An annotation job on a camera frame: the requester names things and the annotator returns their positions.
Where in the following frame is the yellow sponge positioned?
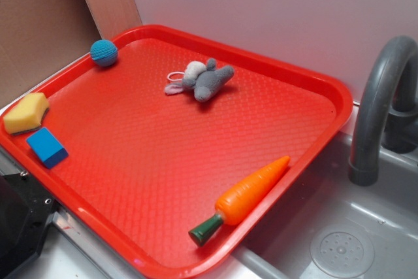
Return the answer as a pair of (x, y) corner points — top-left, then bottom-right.
(3, 92), (50, 135)

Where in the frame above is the brown cardboard panel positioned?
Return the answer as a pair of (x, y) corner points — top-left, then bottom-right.
(1, 0), (100, 107)

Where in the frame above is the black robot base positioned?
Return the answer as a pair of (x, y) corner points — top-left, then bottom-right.
(1, 173), (57, 278)

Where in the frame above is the grey toy faucet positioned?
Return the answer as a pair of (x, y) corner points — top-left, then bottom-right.
(349, 36), (417, 186)

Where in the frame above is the blue rectangular block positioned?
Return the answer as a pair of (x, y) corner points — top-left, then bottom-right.
(26, 127), (69, 169)

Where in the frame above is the grey toy sink basin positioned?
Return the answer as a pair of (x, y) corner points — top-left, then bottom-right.
(233, 134), (417, 278)

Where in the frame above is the orange toy carrot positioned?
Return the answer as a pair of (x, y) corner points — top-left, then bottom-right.
(188, 156), (291, 246)

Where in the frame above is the grey plush bunny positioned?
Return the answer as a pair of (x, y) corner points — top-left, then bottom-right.
(164, 58), (235, 103)

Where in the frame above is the red plastic tray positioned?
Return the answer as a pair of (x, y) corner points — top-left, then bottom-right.
(1, 25), (353, 278)

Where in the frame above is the blue crocheted ball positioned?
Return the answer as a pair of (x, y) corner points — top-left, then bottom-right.
(90, 39), (118, 67)

